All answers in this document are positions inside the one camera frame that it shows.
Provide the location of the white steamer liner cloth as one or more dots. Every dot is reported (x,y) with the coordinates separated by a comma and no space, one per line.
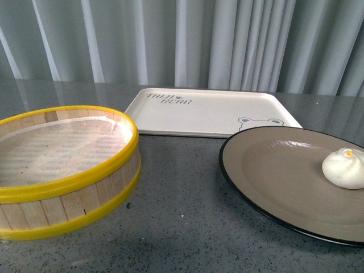
(56,150)

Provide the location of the white steamed bun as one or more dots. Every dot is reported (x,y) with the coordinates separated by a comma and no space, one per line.
(344,168)

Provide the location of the cream bear print tray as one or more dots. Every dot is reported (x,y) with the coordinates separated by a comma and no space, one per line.
(205,113)

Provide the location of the beige plate with black rim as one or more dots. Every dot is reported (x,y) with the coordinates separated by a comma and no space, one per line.
(277,171)

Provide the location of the grey pleated curtain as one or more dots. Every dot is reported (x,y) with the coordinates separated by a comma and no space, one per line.
(299,47)

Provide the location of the bamboo steamer with yellow rims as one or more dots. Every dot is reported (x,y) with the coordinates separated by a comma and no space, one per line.
(57,207)

